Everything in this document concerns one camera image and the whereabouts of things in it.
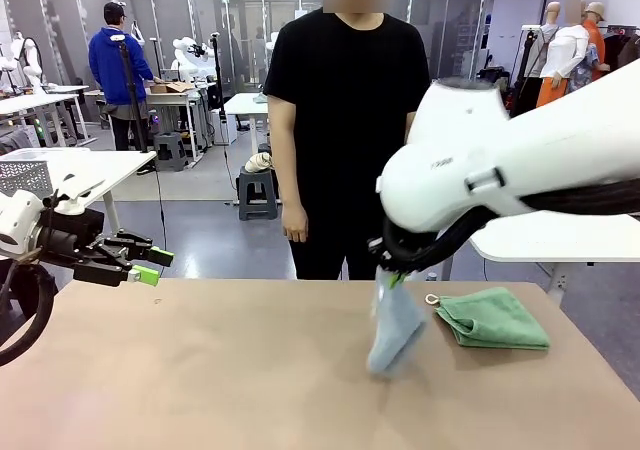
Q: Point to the clothes rack dark garments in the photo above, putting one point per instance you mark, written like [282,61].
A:
[622,45]

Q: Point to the person in black clothes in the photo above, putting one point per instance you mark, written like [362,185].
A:
[345,120]

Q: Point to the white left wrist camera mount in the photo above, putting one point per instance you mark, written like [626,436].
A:
[75,200]

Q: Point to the person's right hand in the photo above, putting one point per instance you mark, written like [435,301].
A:
[295,225]

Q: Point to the mannequin orange shirt beige hat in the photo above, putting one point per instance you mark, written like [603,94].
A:
[595,40]

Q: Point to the beige bundled cloth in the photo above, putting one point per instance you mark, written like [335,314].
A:
[259,162]

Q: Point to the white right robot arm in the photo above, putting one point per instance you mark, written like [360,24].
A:
[500,170]

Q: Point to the grey cloth on desk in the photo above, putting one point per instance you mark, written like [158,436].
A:
[260,98]

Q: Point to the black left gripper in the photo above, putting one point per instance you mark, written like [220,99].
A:
[70,235]

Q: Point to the black tripod pole white top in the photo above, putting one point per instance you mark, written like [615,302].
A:
[131,95]

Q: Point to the person in blue hoodie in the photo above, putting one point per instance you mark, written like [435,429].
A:
[117,65]

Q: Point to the mannequin white shirt orange trousers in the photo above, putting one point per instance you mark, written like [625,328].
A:
[565,55]

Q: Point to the white robot work table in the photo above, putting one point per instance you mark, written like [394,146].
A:
[165,97]

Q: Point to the mannequin with grey vest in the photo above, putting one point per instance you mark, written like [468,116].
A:
[530,60]

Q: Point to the light grey terry towel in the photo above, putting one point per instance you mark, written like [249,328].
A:
[395,335]

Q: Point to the long white work table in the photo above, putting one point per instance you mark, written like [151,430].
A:
[30,101]

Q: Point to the grey lattice plastic basket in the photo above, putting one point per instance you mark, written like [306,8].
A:
[25,177]

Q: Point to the thin black tripod pole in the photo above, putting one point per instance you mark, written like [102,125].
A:
[218,80]

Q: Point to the black suitcase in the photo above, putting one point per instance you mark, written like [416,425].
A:
[492,77]

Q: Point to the open cardboard box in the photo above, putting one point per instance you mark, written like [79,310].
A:
[170,88]

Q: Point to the white standing desk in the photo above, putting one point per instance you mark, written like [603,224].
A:
[245,107]

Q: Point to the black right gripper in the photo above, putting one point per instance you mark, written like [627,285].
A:
[382,255]

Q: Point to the person's right forearm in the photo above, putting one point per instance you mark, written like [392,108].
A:
[291,180]

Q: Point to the green terry towel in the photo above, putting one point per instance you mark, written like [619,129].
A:
[495,320]

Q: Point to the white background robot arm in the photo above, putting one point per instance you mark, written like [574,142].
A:
[187,60]
[27,65]

